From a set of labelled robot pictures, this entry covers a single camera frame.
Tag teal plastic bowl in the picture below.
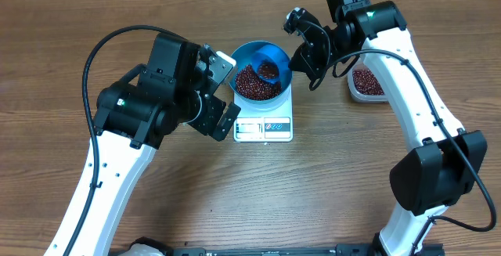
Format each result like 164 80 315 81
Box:
230 41 293 104

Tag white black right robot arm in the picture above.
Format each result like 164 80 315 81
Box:
283 0 487 255

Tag red beans in scoop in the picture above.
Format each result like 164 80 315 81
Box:
258 62 279 80

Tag blue plastic measuring scoop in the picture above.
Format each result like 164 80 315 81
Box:
250 41 292 86

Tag red adzuki beans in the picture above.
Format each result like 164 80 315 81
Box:
352 69 384 96

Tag red beans in bowl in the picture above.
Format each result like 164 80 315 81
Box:
235 65 282 101

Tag white digital kitchen scale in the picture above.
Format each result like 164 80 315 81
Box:
233 86 294 142

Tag clear plastic bean container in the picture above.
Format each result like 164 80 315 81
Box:
348 60 387 103

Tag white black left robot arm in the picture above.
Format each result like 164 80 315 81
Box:
46 33 240 255

